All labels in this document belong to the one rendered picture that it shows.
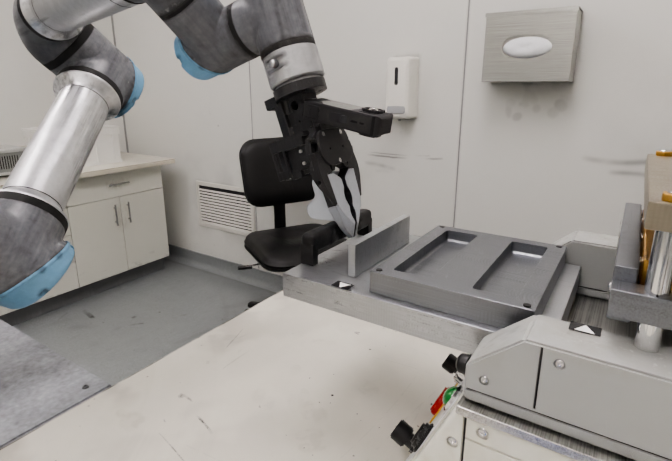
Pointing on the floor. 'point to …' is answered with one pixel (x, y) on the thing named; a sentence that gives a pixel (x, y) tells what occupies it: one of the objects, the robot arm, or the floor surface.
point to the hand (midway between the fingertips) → (354, 227)
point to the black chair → (277, 192)
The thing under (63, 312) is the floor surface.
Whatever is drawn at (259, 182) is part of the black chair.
